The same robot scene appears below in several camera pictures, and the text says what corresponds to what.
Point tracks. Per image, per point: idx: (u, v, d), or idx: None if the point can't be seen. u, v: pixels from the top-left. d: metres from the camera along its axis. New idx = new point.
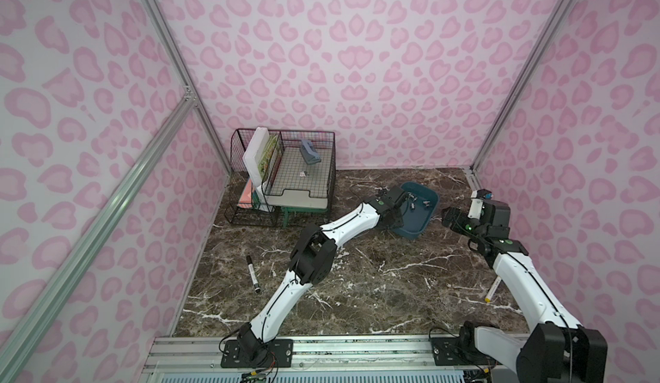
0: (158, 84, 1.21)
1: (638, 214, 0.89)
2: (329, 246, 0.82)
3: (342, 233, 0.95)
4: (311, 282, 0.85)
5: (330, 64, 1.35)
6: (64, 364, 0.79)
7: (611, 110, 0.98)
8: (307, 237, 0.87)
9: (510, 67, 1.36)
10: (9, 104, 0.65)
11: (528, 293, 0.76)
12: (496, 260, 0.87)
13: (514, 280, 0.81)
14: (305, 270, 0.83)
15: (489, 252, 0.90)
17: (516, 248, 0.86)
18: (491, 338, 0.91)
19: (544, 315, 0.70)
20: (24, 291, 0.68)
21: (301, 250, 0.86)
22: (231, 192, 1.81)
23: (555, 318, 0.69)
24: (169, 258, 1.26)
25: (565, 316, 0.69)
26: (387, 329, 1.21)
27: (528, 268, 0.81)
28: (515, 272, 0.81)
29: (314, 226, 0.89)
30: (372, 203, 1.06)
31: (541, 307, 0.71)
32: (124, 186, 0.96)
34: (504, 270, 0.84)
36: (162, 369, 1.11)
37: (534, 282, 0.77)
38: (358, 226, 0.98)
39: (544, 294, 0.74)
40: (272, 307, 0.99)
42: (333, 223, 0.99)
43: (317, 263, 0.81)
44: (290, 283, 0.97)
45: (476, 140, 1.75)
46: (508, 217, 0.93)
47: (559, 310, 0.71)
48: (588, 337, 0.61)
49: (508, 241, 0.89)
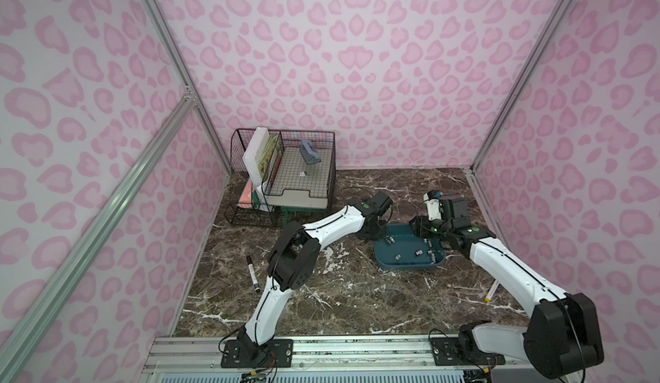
0: (158, 84, 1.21)
1: (638, 214, 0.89)
2: (312, 246, 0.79)
3: (326, 233, 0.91)
4: (291, 287, 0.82)
5: (330, 64, 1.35)
6: (64, 364, 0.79)
7: (611, 110, 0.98)
8: (289, 235, 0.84)
9: (510, 68, 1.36)
10: (9, 104, 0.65)
11: (515, 277, 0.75)
12: (471, 250, 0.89)
13: (496, 267, 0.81)
14: (284, 274, 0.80)
15: (462, 244, 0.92)
17: (484, 234, 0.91)
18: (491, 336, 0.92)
19: (535, 294, 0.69)
20: (23, 292, 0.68)
21: (280, 252, 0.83)
22: (231, 192, 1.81)
23: (545, 293, 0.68)
24: (169, 258, 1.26)
25: (552, 288, 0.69)
26: (386, 329, 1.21)
27: (504, 251, 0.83)
28: (493, 258, 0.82)
29: (296, 225, 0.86)
30: (358, 205, 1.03)
31: (530, 288, 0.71)
32: (123, 186, 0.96)
34: (482, 258, 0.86)
36: (162, 369, 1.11)
37: (514, 264, 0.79)
38: (343, 227, 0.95)
39: (528, 275, 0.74)
40: (260, 313, 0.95)
42: (316, 222, 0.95)
43: (297, 264, 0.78)
44: (271, 289, 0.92)
45: (476, 140, 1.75)
46: (465, 207, 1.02)
47: (545, 284, 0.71)
48: (578, 304, 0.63)
49: (475, 229, 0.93)
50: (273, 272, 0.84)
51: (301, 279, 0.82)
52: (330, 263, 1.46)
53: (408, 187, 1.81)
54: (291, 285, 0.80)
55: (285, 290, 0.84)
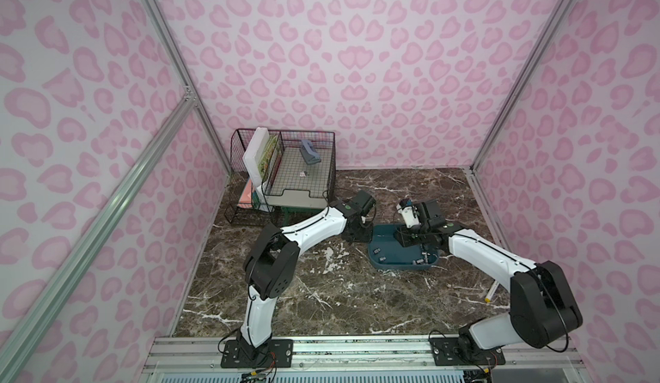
0: (158, 84, 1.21)
1: (639, 214, 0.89)
2: (291, 249, 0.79)
3: (304, 236, 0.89)
4: (270, 294, 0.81)
5: (330, 64, 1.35)
6: (64, 364, 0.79)
7: (611, 110, 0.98)
8: (265, 241, 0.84)
9: (510, 68, 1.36)
10: (9, 105, 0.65)
11: (490, 258, 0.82)
12: (449, 244, 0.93)
13: (473, 253, 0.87)
14: (261, 282, 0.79)
15: (442, 240, 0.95)
17: (457, 227, 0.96)
18: (485, 328, 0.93)
19: (510, 270, 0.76)
20: (24, 292, 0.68)
21: (256, 258, 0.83)
22: (231, 192, 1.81)
23: (518, 267, 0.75)
24: (169, 258, 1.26)
25: (522, 262, 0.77)
26: (386, 329, 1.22)
27: (476, 238, 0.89)
28: (470, 246, 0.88)
29: (273, 228, 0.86)
30: (339, 206, 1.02)
31: (505, 264, 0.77)
32: (123, 186, 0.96)
34: (461, 248, 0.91)
36: (161, 369, 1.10)
37: (489, 247, 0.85)
38: (324, 228, 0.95)
39: (501, 253, 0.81)
40: (250, 317, 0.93)
42: (295, 226, 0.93)
43: (275, 271, 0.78)
44: (252, 300, 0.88)
45: (476, 140, 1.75)
46: (437, 205, 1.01)
47: (516, 259, 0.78)
48: (550, 272, 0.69)
49: (449, 225, 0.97)
50: (252, 281, 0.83)
51: (278, 287, 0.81)
52: (330, 263, 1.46)
53: (408, 187, 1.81)
54: (269, 294, 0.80)
55: (265, 298, 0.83)
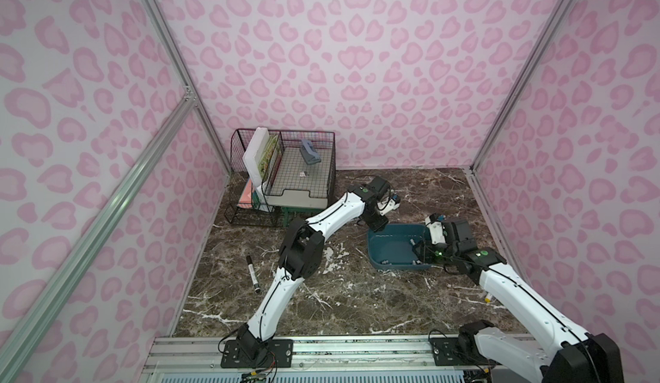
0: (158, 84, 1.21)
1: (639, 214, 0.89)
2: (317, 239, 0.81)
3: (328, 224, 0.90)
4: (302, 276, 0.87)
5: (330, 64, 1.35)
6: (64, 364, 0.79)
7: (611, 110, 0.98)
8: (294, 230, 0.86)
9: (510, 68, 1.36)
10: (9, 104, 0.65)
11: (531, 313, 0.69)
12: (481, 276, 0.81)
13: (509, 299, 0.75)
14: (295, 264, 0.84)
15: (471, 269, 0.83)
17: (494, 259, 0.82)
18: (497, 347, 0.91)
19: (556, 336, 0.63)
20: (24, 292, 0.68)
21: (289, 246, 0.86)
22: (230, 192, 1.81)
23: (566, 334, 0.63)
24: (169, 258, 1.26)
25: (572, 328, 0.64)
26: (387, 329, 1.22)
27: (516, 281, 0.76)
28: (506, 289, 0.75)
29: (301, 220, 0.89)
30: (357, 191, 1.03)
31: (550, 327, 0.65)
32: (123, 186, 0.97)
34: (493, 288, 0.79)
36: (162, 370, 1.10)
37: (529, 296, 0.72)
38: (345, 215, 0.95)
39: (546, 310, 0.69)
40: (269, 304, 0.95)
42: (318, 216, 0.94)
43: (307, 257, 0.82)
44: (282, 280, 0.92)
45: (476, 140, 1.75)
46: (469, 229, 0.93)
47: (564, 323, 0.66)
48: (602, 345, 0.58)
49: (485, 254, 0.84)
50: (284, 264, 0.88)
51: (311, 269, 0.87)
52: (330, 263, 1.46)
53: (408, 187, 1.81)
54: (302, 274, 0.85)
55: (297, 280, 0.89)
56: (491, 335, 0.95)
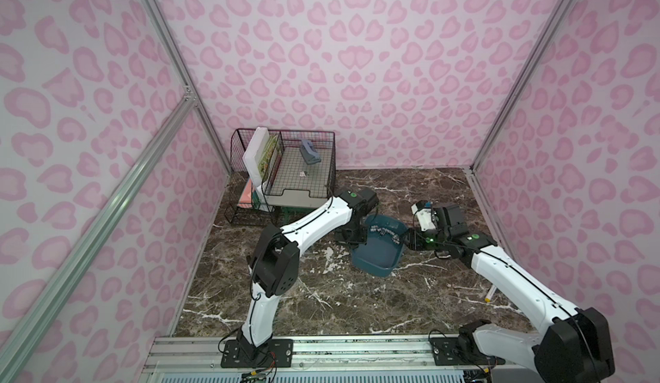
0: (158, 84, 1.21)
1: (638, 214, 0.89)
2: (291, 251, 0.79)
3: (306, 234, 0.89)
4: (276, 292, 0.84)
5: (330, 64, 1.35)
6: (64, 364, 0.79)
7: (611, 110, 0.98)
8: (266, 240, 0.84)
9: (511, 67, 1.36)
10: (9, 104, 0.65)
11: (522, 292, 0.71)
12: (473, 259, 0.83)
13: (501, 280, 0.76)
14: (266, 279, 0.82)
15: (462, 253, 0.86)
17: (485, 242, 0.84)
18: (494, 339, 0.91)
19: (547, 313, 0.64)
20: (24, 291, 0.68)
21: (260, 257, 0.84)
22: (230, 192, 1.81)
23: (556, 310, 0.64)
24: (169, 258, 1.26)
25: (563, 305, 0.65)
26: (386, 329, 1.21)
27: (508, 262, 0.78)
28: (498, 270, 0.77)
29: (274, 228, 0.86)
30: (343, 196, 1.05)
31: (541, 304, 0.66)
32: (123, 187, 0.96)
34: (485, 270, 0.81)
36: (162, 369, 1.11)
37: (521, 276, 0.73)
38: (327, 222, 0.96)
39: (535, 288, 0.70)
40: (252, 318, 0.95)
42: (296, 224, 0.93)
43: (278, 271, 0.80)
44: (256, 299, 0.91)
45: (476, 140, 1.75)
46: (461, 213, 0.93)
47: (554, 300, 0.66)
48: (591, 320, 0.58)
49: (476, 237, 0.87)
50: (258, 278, 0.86)
51: (284, 284, 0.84)
52: (330, 263, 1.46)
53: (408, 187, 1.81)
54: (275, 290, 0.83)
55: (271, 295, 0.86)
56: (487, 329, 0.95)
